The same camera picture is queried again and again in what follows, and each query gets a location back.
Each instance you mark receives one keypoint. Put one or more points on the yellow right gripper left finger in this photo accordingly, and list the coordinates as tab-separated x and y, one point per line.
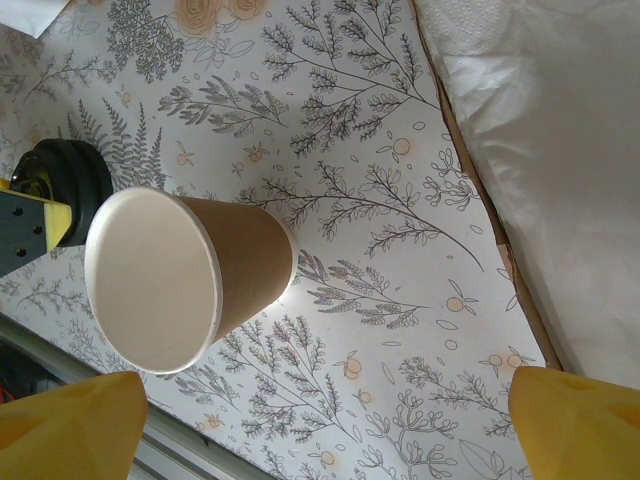
65	430

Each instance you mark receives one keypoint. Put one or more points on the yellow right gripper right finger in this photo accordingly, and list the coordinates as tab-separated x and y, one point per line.
585	430

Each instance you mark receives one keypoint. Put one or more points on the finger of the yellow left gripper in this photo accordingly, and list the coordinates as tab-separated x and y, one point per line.
30	230

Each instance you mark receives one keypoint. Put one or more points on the black plastic cup lid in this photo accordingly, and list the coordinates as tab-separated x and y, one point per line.
85	170

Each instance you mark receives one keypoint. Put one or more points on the brown paper cup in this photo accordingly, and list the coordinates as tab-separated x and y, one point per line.
240	250

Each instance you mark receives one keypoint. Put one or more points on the aluminium front rail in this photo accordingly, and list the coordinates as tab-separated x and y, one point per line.
165	440

